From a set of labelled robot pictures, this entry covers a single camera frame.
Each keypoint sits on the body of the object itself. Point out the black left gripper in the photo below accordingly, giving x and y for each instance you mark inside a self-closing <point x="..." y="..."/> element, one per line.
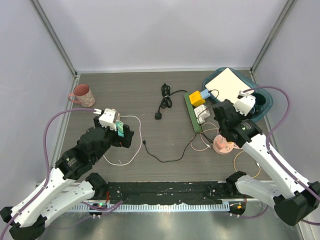
<point x="125" y="141"/>

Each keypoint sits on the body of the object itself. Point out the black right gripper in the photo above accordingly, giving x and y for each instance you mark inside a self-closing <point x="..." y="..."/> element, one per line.
<point x="242" y="116"/>

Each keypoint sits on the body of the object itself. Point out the pink round socket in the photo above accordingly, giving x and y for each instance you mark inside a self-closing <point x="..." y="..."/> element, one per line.
<point x="228" y="147"/>

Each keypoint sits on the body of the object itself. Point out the pink charger plug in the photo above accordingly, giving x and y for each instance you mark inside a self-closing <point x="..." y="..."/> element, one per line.
<point x="220" y="145"/>

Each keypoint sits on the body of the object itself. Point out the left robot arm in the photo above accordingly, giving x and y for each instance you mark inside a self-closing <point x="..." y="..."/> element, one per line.
<point x="29" y="219"/>

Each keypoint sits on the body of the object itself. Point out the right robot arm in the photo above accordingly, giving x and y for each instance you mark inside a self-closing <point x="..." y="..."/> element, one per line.
<point x="292" y="196"/>

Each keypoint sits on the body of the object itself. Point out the teal triangular socket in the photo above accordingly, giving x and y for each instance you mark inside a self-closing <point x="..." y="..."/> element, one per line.
<point x="120" y="128"/>

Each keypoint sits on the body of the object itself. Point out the light blue charger plug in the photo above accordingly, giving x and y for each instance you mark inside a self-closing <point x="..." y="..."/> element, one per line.
<point x="205" y="94"/>

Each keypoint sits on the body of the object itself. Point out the yellow cube socket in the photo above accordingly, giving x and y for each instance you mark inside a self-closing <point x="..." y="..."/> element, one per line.
<point x="196" y="99"/>

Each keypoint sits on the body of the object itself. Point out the teal plastic tray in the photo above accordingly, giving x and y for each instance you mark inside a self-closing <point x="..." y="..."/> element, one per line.
<point x="256" y="115"/>

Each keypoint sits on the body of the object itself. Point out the dark green cup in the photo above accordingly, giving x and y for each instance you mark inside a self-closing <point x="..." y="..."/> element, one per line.
<point x="260" y="101"/>

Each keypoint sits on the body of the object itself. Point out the white cube adapter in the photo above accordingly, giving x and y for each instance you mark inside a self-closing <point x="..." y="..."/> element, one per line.
<point x="201" y="113"/>

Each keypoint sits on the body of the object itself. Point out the pink floral mug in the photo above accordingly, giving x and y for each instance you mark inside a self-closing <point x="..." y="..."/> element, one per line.
<point x="82" y="95"/>

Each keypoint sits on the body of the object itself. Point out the green power strip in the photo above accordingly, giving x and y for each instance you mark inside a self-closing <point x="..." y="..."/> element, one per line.
<point x="190" y="110"/>

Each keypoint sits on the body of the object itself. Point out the white paper pad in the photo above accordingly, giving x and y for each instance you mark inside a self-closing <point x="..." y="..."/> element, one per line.
<point x="227" y="85"/>

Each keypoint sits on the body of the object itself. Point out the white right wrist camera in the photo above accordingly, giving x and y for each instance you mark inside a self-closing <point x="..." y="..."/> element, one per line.
<point x="245" y="103"/>

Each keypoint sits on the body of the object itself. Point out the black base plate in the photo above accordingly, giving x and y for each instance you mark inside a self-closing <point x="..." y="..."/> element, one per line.
<point x="168" y="193"/>

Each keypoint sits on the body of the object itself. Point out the white cable duct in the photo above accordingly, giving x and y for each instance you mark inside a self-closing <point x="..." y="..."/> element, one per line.
<point x="145" y="208"/>

